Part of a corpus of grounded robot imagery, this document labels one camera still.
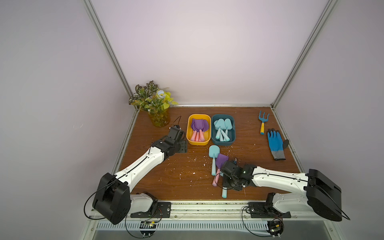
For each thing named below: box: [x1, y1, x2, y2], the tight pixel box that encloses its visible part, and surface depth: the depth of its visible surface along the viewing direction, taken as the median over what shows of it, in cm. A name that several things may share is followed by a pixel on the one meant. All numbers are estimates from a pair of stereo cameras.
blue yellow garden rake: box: [259, 110, 270, 135], surface depth 112 cm
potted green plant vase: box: [128, 80, 179, 128], surface depth 100 cm
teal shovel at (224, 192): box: [221, 187, 228, 199], surface depth 78 cm
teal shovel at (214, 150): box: [208, 145, 221, 176], surface depth 96 cm
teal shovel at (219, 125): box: [215, 119, 225, 139], surface depth 109 cm
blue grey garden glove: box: [267, 128, 290, 161], surface depth 98 cm
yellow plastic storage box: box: [186, 113, 212, 146], surface depth 105 cm
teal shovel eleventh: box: [224, 118, 233, 136], surface depth 108 cm
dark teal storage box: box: [211, 114, 236, 147], surface depth 106 cm
